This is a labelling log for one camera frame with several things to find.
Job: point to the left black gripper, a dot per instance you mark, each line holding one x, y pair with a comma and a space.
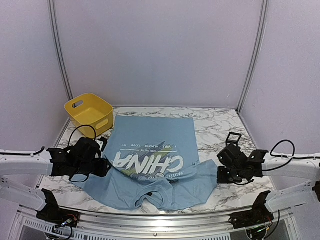
103, 170

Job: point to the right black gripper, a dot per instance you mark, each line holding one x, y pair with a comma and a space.
221, 179

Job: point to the light blue printed t-shirt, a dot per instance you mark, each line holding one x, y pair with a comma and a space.
139, 147

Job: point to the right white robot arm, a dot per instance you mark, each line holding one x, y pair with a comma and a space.
261, 163

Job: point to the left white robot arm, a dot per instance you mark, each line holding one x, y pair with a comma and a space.
54, 162

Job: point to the left black brooch display box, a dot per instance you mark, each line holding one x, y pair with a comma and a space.
233, 139

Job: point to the yellow plastic basket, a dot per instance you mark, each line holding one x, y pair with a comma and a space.
91, 114

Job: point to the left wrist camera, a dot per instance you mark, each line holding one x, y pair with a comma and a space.
87, 147

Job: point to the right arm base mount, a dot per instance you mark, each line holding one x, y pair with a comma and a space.
249, 218

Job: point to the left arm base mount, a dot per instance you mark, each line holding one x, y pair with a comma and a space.
59, 216

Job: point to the front aluminium rail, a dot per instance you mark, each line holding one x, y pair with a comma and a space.
92, 225

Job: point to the left aluminium frame post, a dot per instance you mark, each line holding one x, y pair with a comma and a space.
58, 48

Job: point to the aluminium frame post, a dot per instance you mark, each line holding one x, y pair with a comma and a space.
255, 54
58, 48

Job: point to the right aluminium frame post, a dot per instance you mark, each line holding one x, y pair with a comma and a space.
255, 54

